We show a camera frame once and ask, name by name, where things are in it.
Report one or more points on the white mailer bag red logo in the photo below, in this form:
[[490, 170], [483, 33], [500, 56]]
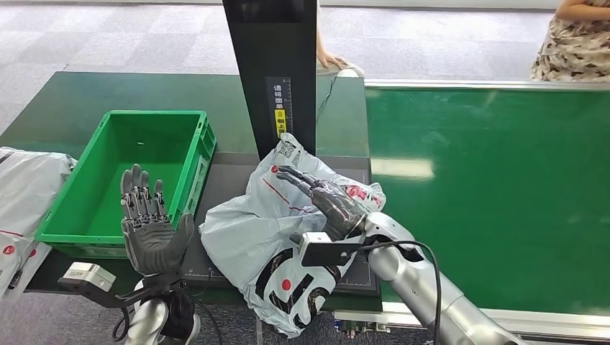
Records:
[[19, 266]]

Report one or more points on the grey plastic mailer bag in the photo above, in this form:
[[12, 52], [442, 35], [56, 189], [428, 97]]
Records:
[[28, 190]]

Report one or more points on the dark green table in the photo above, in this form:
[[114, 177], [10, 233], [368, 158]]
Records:
[[71, 105]]

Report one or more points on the green conveyor belt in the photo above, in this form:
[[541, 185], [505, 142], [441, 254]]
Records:
[[500, 190]]

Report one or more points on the green plastic crate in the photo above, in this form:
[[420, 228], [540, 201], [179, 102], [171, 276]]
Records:
[[119, 138]]

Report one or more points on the black yellow ruler label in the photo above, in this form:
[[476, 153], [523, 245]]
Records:
[[279, 109]]

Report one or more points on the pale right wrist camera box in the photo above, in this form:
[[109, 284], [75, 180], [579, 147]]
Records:
[[329, 252]]

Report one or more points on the black scanner base plate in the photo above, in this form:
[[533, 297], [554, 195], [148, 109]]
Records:
[[226, 181]]

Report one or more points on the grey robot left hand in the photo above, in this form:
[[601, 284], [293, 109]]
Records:
[[152, 243]]

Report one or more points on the grey package with black print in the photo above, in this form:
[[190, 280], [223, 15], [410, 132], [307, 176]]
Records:
[[238, 238]]

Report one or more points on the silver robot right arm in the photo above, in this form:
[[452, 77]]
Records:
[[414, 281]]

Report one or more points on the person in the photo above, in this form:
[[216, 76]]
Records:
[[329, 58], [572, 47]]

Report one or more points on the white rounded object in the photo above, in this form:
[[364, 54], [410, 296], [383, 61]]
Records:
[[350, 72]]

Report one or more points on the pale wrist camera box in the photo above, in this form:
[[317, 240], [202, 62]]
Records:
[[90, 276], [329, 252]]

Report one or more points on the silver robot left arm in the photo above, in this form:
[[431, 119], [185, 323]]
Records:
[[145, 324]]

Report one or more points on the black scanner column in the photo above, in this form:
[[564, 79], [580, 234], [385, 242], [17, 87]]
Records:
[[271, 47]]

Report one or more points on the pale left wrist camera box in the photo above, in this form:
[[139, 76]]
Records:
[[90, 276]]

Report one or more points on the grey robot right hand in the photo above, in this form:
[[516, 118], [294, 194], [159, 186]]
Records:
[[336, 207]]

